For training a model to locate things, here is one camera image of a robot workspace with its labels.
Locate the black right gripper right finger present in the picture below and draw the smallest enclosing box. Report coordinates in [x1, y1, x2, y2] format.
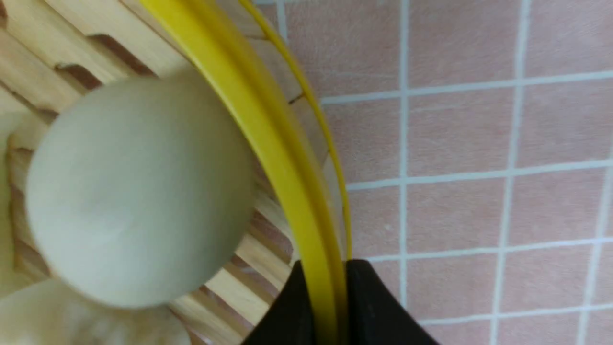
[346, 260, 437, 345]

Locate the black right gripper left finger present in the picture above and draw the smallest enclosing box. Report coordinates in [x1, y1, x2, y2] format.
[242, 261, 316, 345]

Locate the yellow bamboo steamer basket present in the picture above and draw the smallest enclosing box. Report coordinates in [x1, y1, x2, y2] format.
[1, 0, 351, 345]

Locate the pale green round bun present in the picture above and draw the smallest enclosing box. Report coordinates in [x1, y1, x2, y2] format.
[24, 70, 255, 308]

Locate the pink checked tablecloth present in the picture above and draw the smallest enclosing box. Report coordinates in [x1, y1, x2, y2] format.
[256, 0, 613, 345]

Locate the white dumpling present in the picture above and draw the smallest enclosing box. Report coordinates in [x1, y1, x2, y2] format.
[0, 279, 192, 345]

